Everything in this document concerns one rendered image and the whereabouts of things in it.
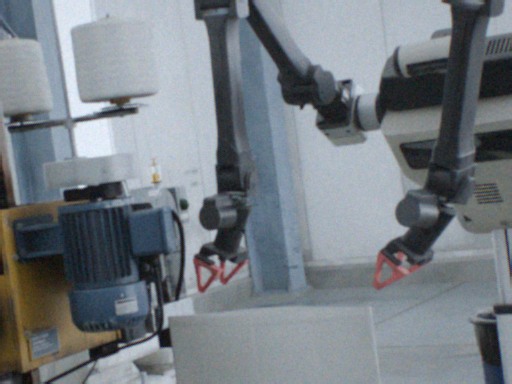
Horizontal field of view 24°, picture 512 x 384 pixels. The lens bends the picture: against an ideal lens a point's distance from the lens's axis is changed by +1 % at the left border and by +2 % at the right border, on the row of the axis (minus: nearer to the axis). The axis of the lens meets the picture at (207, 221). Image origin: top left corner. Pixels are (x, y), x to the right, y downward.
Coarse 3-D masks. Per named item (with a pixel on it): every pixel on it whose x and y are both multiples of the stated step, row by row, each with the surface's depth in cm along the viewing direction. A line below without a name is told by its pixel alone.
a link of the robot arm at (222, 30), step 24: (240, 0) 238; (216, 24) 240; (216, 48) 241; (216, 72) 242; (240, 72) 244; (216, 96) 244; (240, 96) 244; (216, 120) 245; (240, 120) 245; (240, 144) 245; (216, 168) 247; (240, 168) 244
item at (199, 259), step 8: (200, 248) 249; (200, 256) 248; (208, 256) 249; (200, 264) 248; (208, 264) 246; (200, 272) 249; (216, 272) 246; (200, 280) 250; (208, 280) 248; (200, 288) 250
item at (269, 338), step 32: (192, 320) 256; (224, 320) 248; (256, 320) 243; (288, 320) 241; (320, 320) 239; (352, 320) 237; (192, 352) 257; (224, 352) 249; (256, 352) 244; (288, 352) 241; (320, 352) 240; (352, 352) 238
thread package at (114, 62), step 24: (96, 24) 232; (120, 24) 232; (144, 24) 236; (72, 48) 238; (96, 48) 232; (120, 48) 232; (144, 48) 235; (96, 72) 232; (120, 72) 232; (144, 72) 234; (96, 96) 233; (120, 96) 233; (144, 96) 243
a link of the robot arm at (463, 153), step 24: (456, 0) 211; (504, 0) 207; (456, 24) 211; (480, 24) 209; (456, 48) 212; (480, 48) 213; (456, 72) 214; (480, 72) 215; (456, 96) 216; (456, 120) 217; (456, 144) 219; (432, 168) 225; (456, 168) 221; (456, 192) 223
